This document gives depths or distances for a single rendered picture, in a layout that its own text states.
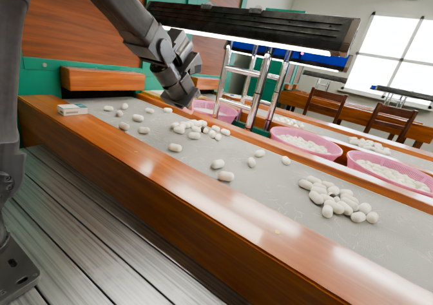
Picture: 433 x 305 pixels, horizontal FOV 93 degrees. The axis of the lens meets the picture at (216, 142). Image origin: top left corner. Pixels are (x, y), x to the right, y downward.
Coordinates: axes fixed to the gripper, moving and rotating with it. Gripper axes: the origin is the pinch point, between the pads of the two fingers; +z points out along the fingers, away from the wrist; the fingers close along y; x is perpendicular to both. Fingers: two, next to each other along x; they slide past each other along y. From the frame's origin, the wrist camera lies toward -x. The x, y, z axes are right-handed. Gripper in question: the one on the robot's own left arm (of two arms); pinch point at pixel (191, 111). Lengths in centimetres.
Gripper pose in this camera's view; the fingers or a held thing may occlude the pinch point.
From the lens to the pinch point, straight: 66.6
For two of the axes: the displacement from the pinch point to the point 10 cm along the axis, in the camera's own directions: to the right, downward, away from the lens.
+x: -5.0, 8.2, -2.8
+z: 2.6, 4.5, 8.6
